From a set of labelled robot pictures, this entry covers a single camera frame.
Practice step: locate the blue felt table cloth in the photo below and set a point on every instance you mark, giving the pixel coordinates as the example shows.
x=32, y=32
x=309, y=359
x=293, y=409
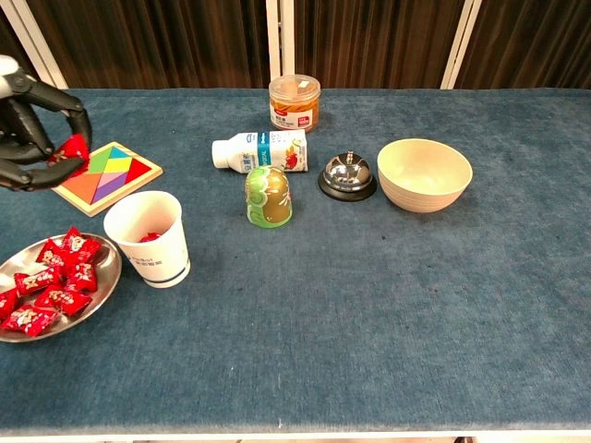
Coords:
x=369, y=300

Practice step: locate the silver metal plate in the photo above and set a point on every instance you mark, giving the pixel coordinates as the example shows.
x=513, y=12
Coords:
x=106, y=277

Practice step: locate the chrome call bell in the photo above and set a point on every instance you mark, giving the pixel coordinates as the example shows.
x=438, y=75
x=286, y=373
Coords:
x=346, y=175

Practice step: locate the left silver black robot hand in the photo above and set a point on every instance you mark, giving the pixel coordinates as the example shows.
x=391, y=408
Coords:
x=27, y=124

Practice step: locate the white milk drink bottle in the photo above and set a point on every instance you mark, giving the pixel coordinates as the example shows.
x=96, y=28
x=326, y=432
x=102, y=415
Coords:
x=268, y=150

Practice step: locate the dark brown curtain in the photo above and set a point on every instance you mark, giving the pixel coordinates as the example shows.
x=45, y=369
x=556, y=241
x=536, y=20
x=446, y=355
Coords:
x=11, y=41
x=161, y=41
x=369, y=41
x=531, y=41

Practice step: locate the beige bowl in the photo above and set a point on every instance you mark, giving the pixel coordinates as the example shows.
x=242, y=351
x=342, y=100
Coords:
x=425, y=194

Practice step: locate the colourful wooden tangram puzzle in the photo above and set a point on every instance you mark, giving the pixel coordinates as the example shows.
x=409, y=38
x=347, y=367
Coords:
x=115, y=180

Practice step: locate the clear plastic snack jar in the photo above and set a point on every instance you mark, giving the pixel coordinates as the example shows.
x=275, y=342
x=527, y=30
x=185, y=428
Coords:
x=295, y=111

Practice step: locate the red candy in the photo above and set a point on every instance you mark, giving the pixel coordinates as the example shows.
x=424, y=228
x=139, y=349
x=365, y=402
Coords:
x=50, y=254
x=37, y=281
x=80, y=277
x=7, y=302
x=150, y=237
x=30, y=320
x=76, y=241
x=74, y=147
x=62, y=300

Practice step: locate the white frame post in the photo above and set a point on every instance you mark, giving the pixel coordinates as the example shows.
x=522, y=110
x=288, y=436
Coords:
x=281, y=46
x=461, y=46
x=37, y=46

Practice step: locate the white paper cup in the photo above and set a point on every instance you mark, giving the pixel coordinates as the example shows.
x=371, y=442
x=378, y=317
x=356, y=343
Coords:
x=157, y=267

